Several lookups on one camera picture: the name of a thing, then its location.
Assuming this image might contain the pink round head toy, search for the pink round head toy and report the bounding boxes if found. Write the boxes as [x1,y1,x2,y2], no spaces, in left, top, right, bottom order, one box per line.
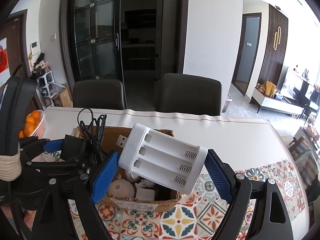
[107,174,136,198]

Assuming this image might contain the black power adapter with cable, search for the black power adapter with cable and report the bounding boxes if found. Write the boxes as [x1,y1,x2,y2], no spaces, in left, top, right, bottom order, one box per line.
[77,108,107,167]

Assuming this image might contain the white suited figurine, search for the white suited figurine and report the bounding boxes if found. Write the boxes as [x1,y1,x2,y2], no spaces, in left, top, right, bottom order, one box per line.
[125,171,155,189]

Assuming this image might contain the white battery charger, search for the white battery charger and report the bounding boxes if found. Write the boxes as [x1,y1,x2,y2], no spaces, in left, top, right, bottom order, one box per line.
[118,123,208,194]

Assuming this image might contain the gloved left hand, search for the gloved left hand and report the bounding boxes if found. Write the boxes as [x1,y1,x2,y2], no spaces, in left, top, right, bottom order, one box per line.
[1,76,36,205]

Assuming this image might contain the white fruit basket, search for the white fruit basket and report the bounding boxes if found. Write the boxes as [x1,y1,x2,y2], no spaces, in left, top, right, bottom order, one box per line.
[18,110,48,139]

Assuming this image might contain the brown cardboard box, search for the brown cardboard box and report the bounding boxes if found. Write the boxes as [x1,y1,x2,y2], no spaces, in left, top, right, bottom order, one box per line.
[72,126,183,213]

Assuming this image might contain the orange fruit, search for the orange fruit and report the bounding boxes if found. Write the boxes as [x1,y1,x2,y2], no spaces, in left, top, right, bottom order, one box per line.
[23,121,35,137]
[30,110,41,120]

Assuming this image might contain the left dark dining chair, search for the left dark dining chair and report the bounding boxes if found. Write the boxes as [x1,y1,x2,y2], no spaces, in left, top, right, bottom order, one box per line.
[73,79,126,110]

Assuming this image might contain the dark dining chair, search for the dark dining chair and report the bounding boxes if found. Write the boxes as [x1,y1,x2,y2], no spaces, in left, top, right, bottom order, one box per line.
[156,73,222,116]
[73,79,126,110]

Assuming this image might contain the white tv console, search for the white tv console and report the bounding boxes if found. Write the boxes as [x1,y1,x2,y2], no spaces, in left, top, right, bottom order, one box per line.
[249,88,303,116]

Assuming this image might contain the right dark dining chair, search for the right dark dining chair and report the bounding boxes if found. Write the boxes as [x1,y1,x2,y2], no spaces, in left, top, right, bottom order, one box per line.
[156,73,222,116]

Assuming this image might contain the dark glass door cabinet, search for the dark glass door cabinet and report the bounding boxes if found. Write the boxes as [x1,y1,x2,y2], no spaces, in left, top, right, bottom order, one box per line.
[59,0,188,86]

